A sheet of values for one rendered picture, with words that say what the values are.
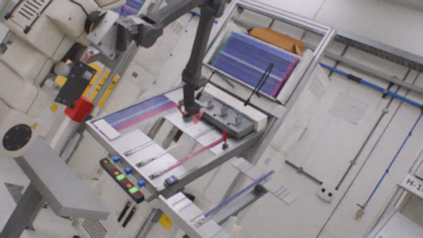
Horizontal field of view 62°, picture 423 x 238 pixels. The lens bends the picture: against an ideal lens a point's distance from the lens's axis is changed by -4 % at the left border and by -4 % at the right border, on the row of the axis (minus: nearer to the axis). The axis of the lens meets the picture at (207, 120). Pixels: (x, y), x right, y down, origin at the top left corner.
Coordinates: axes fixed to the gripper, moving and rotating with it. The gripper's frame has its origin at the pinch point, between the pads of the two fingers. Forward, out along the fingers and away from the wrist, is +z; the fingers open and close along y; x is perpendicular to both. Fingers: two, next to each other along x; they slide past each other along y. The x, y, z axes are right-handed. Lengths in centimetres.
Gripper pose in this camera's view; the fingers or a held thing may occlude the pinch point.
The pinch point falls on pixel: (190, 118)
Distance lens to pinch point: 185.6
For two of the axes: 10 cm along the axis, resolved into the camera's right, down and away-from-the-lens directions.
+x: -7.5, 3.9, -5.4
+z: 0.0, 8.1, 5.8
